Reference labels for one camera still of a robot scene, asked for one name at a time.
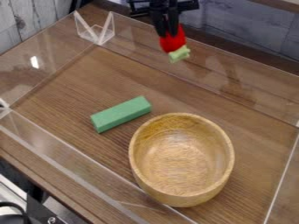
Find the green foam block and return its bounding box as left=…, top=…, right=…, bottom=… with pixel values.
left=90, top=96, right=153, bottom=133

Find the black cable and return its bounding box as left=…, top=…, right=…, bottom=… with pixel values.
left=0, top=201, right=31, bottom=224

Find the wooden bowl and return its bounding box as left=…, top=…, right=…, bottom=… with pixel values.
left=129, top=113, right=235, bottom=207

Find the red plush strawberry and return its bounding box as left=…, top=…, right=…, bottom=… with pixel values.
left=159, top=26, right=191, bottom=63

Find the black mount bracket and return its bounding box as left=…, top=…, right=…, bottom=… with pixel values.
left=26, top=196, right=67, bottom=224

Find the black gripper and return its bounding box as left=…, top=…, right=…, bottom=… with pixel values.
left=126, top=0, right=201, bottom=37

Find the clear acrylic enclosure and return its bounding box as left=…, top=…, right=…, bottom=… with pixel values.
left=0, top=7, right=299, bottom=224

